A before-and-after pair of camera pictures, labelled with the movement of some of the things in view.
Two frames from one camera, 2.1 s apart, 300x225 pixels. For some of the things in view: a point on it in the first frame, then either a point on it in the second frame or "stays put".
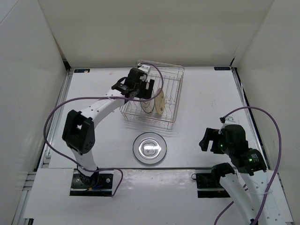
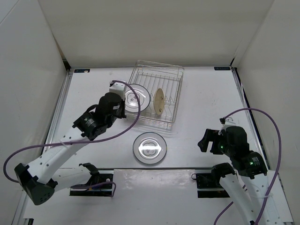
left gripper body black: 138,87 -> 120,113
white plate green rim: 149,147 stays put
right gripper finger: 214,135 stays put
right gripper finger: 204,143 stays put
